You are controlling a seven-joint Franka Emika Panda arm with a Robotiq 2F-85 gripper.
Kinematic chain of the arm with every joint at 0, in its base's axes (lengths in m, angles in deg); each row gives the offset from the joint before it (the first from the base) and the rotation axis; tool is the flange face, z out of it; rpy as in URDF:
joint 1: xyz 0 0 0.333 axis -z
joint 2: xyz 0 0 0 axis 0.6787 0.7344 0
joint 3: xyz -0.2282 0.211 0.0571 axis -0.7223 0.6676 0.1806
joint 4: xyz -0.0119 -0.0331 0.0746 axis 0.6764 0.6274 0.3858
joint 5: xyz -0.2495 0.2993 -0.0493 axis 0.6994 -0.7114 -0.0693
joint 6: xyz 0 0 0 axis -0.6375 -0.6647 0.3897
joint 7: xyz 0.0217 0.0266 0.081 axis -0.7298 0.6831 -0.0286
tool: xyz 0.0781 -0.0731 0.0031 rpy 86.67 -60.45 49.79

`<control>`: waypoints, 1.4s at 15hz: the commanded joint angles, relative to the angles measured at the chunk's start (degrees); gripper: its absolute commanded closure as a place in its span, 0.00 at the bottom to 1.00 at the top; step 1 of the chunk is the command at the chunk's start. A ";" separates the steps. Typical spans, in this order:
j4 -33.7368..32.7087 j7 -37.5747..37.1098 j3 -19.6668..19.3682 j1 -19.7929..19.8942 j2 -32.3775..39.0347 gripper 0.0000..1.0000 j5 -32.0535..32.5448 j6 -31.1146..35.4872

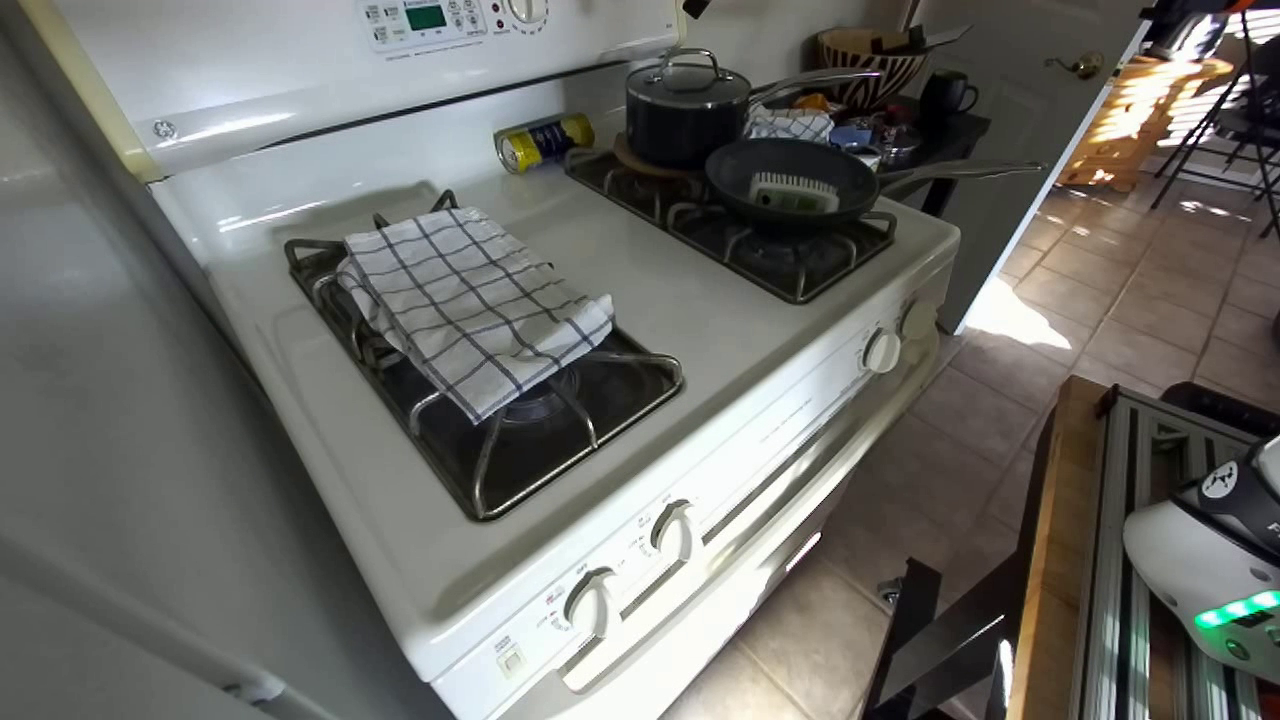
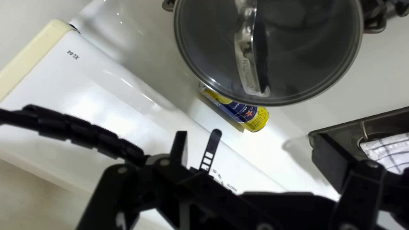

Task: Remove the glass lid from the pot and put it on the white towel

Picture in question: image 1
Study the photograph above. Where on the white stove knob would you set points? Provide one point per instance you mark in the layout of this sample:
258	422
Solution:
589	600
917	316
668	528
883	350

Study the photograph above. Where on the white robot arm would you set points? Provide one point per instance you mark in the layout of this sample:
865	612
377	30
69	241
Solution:
1201	563

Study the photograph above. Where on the black cooking pot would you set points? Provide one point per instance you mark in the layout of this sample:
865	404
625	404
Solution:
683	124

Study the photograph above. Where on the round wooden trivet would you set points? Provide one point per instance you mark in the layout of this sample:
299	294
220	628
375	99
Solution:
642	166

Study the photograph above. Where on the wooden board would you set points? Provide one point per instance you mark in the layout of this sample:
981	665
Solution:
1061	563

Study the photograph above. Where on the white door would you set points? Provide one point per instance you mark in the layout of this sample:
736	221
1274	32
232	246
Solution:
1027	135

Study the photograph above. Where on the brass door knob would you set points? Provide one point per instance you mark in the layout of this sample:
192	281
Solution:
1079	64

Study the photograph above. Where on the wicker basket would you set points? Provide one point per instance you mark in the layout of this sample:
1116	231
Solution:
865	58

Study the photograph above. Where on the black frying pan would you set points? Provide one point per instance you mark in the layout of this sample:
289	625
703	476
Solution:
801	166

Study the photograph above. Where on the black metal stand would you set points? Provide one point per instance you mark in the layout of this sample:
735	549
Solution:
1245	121

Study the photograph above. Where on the glass pot lid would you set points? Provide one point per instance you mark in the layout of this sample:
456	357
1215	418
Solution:
685	78

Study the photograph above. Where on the white checkered towel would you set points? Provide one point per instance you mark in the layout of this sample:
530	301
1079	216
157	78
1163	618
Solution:
464	301

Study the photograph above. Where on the black metal bracket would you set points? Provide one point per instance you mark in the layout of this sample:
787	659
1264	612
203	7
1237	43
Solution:
935	654

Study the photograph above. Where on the white gas stove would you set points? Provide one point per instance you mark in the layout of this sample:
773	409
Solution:
694	305

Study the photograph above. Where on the green white sponge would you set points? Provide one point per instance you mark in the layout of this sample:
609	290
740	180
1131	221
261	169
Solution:
793	193

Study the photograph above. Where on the aluminium frame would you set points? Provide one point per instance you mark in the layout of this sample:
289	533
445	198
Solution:
1145	625

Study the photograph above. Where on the white oven timer dial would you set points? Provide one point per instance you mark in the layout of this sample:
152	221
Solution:
530	13

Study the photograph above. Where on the white refrigerator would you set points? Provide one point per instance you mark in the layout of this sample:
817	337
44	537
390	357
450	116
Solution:
107	426

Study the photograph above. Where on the black stove grate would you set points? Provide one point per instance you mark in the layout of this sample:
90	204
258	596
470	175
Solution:
532	440
787	261

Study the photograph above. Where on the white blue cloth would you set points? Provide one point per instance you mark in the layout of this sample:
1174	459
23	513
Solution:
789	121

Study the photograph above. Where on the black mug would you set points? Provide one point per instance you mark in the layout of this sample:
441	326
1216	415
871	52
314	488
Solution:
945	99

